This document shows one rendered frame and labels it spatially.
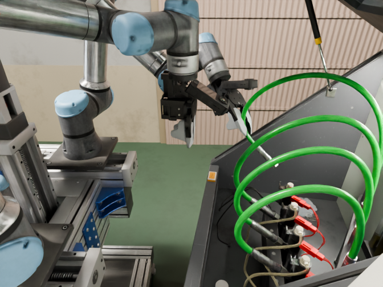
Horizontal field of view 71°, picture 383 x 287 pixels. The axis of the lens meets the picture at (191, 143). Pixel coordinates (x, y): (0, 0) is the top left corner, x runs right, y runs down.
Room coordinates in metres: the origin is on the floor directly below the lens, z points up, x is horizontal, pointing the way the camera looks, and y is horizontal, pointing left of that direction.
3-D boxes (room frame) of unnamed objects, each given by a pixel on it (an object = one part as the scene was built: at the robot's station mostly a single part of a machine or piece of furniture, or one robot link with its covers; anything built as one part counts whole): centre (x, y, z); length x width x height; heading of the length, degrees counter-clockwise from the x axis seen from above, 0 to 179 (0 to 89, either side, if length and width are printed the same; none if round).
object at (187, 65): (0.64, 0.02, 1.45); 0.08 x 0.08 x 0.05
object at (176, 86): (0.64, 0.03, 1.37); 0.09 x 0.08 x 0.12; 80
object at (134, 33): (0.58, 0.11, 1.53); 0.11 x 0.11 x 0.08; 44
